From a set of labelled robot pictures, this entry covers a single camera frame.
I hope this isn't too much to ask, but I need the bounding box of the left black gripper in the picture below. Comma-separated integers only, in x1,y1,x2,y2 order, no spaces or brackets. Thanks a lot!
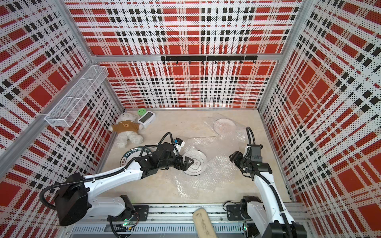
159,154,194,171

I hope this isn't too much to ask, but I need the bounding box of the green rimmed plate front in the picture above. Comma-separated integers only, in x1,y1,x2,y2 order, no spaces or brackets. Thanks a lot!
120,146,152,167

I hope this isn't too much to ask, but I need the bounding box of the bubble wrap sheet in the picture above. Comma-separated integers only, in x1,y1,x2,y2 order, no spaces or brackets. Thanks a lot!
168,153,256,203

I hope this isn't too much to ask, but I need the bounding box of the white embossed plate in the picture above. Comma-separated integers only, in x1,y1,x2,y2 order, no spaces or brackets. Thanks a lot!
183,150,207,176

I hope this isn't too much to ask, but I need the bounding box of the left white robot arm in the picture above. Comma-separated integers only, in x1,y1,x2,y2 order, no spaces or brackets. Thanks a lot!
39,138,194,227

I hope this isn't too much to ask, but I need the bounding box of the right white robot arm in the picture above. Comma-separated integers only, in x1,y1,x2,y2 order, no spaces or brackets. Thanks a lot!
229,143,306,238

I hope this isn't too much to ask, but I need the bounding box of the pink plate in wrap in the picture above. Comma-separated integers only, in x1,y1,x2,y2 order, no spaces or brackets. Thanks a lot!
212,118,237,136

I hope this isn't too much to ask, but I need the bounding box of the white green small device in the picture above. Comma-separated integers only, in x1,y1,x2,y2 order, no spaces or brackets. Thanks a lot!
138,111,156,128

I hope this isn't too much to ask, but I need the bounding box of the beige teddy bear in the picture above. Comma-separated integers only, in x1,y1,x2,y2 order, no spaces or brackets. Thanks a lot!
108,112,144,148

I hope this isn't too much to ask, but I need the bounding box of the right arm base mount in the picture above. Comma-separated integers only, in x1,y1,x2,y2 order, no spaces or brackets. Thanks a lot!
223,196,268,238

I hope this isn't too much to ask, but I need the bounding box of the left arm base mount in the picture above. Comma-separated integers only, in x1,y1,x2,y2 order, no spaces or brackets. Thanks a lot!
107,205,149,238

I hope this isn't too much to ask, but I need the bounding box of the wooden brush handle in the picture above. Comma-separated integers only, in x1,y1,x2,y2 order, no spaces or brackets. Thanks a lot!
192,208,217,238

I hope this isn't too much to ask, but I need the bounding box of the black hook rail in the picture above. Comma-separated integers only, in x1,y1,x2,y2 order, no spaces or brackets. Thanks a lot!
160,55,258,63

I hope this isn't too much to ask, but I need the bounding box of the clear wall shelf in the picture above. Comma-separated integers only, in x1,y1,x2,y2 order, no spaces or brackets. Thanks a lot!
45,65,108,128

